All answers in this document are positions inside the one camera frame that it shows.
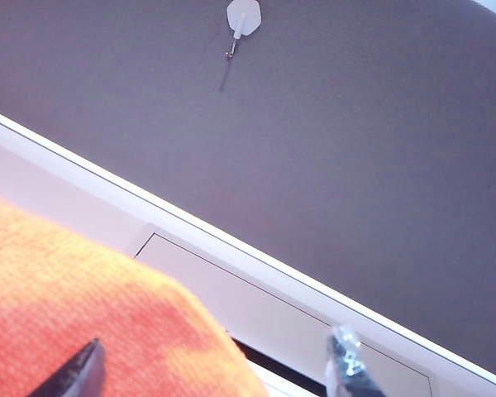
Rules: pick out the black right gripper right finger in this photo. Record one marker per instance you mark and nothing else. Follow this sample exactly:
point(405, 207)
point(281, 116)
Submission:
point(349, 368)

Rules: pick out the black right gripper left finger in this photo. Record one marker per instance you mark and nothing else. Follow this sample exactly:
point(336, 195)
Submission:
point(78, 376)

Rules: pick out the orange microfibre cloth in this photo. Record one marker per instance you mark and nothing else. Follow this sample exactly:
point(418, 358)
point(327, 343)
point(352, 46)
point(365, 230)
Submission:
point(87, 289)

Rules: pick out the large grey desk divider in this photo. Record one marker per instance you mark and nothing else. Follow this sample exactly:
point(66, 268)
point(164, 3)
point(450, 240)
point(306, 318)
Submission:
point(314, 144)

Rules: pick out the white dart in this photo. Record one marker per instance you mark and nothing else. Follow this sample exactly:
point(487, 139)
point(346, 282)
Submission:
point(244, 14)

